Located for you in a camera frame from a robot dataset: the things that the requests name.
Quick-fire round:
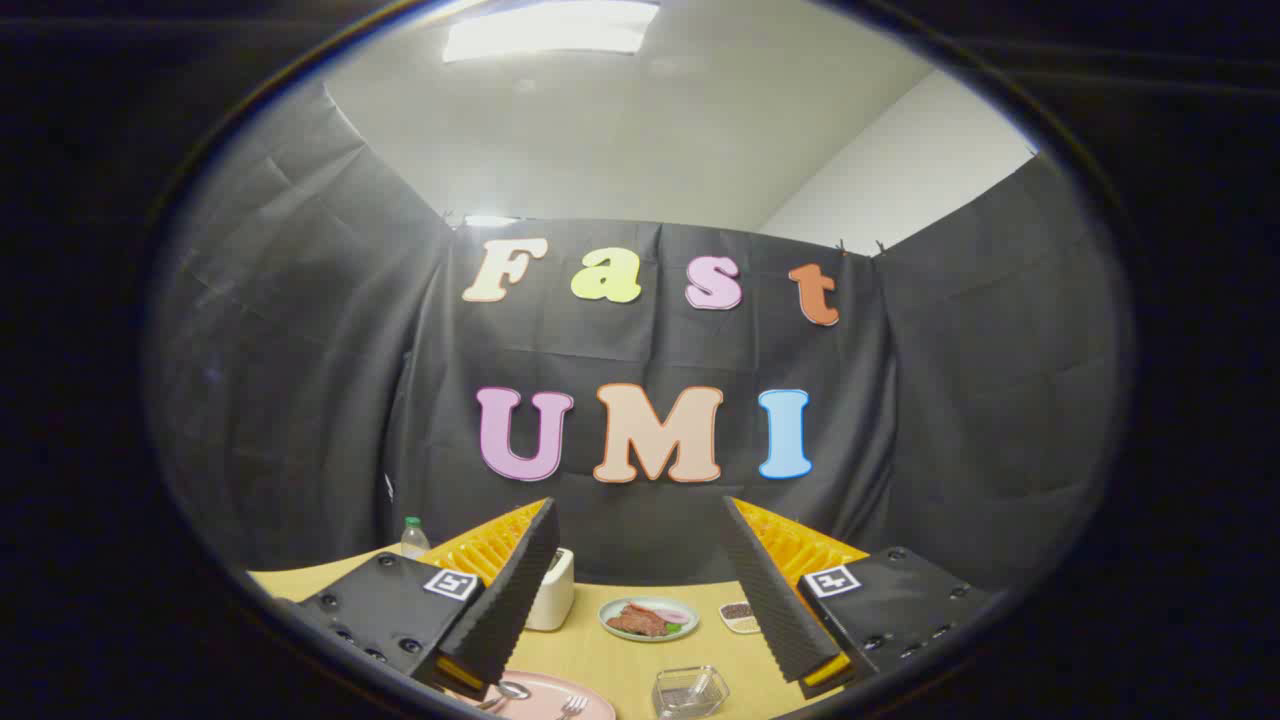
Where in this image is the brown meat slice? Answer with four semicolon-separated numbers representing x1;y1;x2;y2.
607;604;668;637

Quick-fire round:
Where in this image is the pink plate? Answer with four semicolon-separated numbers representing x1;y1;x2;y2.
445;670;617;720

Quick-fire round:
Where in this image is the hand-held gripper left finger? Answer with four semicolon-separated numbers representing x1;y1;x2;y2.
272;497;562;701

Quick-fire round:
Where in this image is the ceiling light panel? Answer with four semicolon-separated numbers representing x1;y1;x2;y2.
443;0;661;63

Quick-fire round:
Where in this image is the wire cutlery basket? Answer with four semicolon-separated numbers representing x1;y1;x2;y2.
652;665;731;719

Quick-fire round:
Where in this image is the pale green food plate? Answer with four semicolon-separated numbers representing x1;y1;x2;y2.
598;596;700;642

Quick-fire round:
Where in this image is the white toaster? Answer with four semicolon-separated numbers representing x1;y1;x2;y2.
525;548;576;632

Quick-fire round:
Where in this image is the black backdrop cloth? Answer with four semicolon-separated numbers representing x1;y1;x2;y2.
150;80;1136;601

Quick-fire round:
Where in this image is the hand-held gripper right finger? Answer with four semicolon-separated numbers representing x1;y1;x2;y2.
720;495;997;701

